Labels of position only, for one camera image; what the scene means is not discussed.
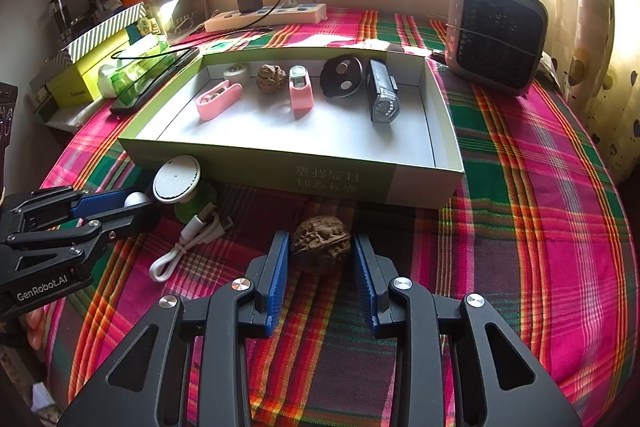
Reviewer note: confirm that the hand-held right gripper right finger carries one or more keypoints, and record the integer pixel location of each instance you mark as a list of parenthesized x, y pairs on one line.
[(365, 279)]

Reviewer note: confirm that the small white round puck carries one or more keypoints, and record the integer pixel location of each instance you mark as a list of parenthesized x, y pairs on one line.
[(235, 72)]

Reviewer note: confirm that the black round disc with magnets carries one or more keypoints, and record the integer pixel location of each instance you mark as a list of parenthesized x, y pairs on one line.
[(342, 76)]

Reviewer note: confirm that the white disc on green stand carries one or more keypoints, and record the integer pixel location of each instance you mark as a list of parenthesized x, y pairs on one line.
[(179, 179)]

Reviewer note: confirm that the black smartphone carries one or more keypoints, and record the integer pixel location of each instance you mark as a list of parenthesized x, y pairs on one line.
[(152, 82)]

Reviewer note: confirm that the cream power strip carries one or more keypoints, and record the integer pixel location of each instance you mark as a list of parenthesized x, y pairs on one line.
[(265, 17)]

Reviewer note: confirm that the glass jar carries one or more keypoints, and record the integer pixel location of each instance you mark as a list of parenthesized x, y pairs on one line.
[(59, 17)]

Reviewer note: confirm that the green tissue pack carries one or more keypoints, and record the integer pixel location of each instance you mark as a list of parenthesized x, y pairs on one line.
[(132, 62)]

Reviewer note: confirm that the pink plastic clip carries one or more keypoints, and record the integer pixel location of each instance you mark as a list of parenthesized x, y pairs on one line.
[(218, 99)]

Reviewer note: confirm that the black bike light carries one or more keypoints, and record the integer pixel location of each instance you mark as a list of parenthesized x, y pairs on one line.
[(382, 99)]

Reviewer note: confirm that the grey space heater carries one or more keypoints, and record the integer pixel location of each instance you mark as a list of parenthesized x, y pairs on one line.
[(495, 37)]

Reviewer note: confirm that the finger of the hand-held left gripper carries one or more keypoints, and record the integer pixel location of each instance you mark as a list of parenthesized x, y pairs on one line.
[(130, 219), (100, 203)]

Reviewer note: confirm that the heart-patterned curtain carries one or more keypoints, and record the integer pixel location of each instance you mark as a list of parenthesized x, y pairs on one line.
[(595, 57)]

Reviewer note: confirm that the striped white gift box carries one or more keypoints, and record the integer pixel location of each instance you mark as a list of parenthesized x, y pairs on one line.
[(107, 32)]

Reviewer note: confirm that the brown walnut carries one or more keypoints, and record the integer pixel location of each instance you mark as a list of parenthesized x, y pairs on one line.
[(320, 244), (271, 78)]

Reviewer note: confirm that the white egg-shaped device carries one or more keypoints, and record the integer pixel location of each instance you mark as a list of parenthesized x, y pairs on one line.
[(136, 198)]

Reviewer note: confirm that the green cardboard box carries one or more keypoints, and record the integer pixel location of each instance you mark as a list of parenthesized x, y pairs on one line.
[(300, 132)]

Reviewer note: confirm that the pink clip with white button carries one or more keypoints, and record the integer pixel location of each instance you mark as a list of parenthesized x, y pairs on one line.
[(301, 92)]

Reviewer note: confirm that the yellow-green cardboard box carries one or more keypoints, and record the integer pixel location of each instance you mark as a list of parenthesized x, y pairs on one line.
[(80, 77)]

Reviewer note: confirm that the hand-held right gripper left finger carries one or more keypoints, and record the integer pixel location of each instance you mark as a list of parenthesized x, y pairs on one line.
[(276, 279)]

